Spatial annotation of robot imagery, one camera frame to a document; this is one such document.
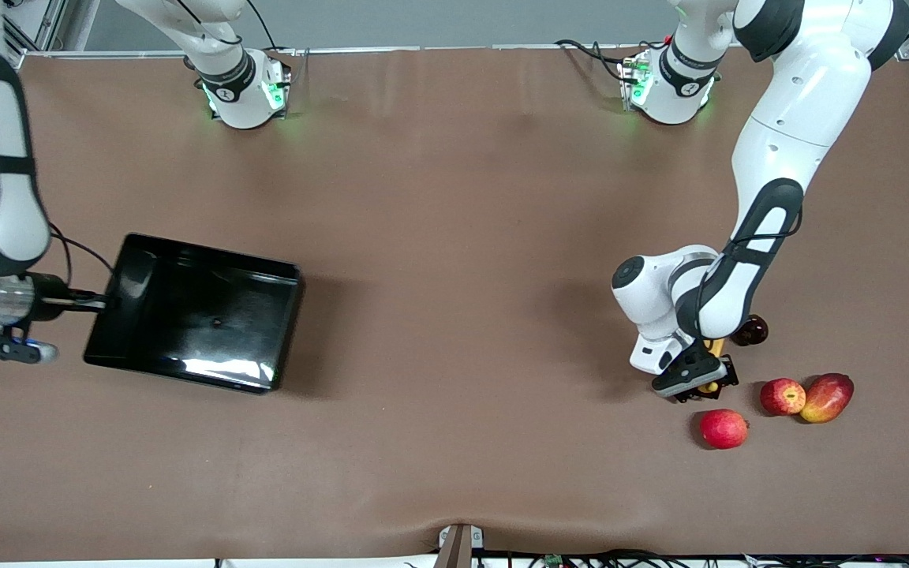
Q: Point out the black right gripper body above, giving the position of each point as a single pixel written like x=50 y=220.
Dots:
x=50 y=298

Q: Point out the yellow banana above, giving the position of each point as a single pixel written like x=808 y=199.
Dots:
x=712 y=345

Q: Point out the red yellow apple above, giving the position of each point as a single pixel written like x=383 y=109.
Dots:
x=783 y=397

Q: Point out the black plastic box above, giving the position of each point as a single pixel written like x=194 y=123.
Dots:
x=202 y=315

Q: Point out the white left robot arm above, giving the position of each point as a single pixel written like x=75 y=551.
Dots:
x=786 y=134

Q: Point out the dark purple plum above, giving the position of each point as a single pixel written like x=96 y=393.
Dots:
x=756 y=331

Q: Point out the red yellow mango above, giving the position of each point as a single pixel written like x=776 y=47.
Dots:
x=827 y=398

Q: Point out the metal table clamp bracket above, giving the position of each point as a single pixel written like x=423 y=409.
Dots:
x=458 y=548

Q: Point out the aluminium frame post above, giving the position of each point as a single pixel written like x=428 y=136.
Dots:
x=56 y=24

